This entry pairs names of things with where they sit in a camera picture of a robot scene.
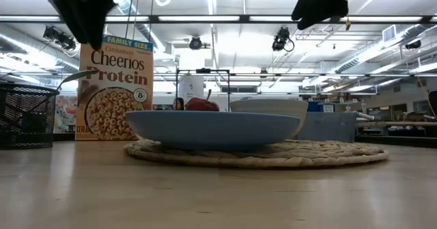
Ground blue box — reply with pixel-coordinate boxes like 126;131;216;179
307;100;324;113

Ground red apple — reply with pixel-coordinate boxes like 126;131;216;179
185;88;221;112

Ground white ceramic bowl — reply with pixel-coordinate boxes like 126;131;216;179
230;98;309;139

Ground wooden shelf board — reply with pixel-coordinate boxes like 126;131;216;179
356;120;437;127

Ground Cheerios Protein cereal box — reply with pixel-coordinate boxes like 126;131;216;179
74;34;154;142

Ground blue plate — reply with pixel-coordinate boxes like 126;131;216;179
125;110;301;151

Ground colourful floral poster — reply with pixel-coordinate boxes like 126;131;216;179
53;95;78;134

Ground black chair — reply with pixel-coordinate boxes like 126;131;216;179
428;90;437;119

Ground round woven straw placemat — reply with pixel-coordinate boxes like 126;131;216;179
123;139;390;169

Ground white ceiling air vent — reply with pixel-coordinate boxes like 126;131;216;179
382;24;397;42

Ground black ceiling camera with cable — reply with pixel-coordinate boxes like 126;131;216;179
272;26;295;52

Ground black mesh wire basket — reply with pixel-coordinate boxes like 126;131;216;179
0;82;61;150

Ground grey storage bin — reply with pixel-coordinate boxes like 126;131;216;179
297;111;358;144

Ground white cylindrical column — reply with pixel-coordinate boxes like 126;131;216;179
179;75;205;111

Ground black overhead frame bar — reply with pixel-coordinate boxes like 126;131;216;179
0;14;437;25

